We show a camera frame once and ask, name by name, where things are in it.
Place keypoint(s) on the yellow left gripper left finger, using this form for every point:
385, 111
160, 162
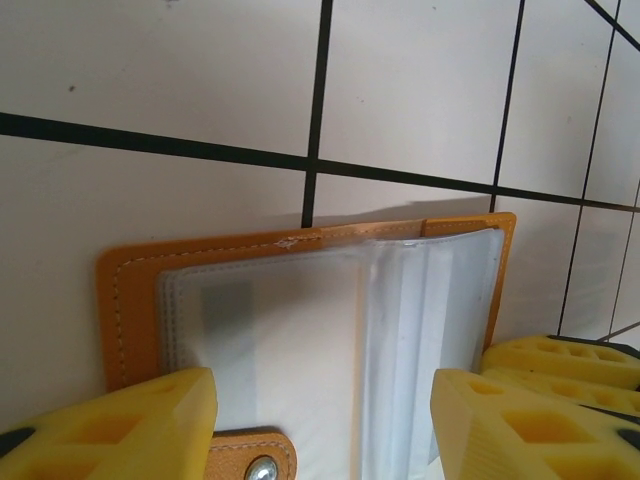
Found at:
165, 450

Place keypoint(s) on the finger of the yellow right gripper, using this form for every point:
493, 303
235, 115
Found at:
530, 357
550, 387

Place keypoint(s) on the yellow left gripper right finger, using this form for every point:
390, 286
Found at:
475, 450

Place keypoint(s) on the tan leather card holder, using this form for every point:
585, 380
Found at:
300, 325

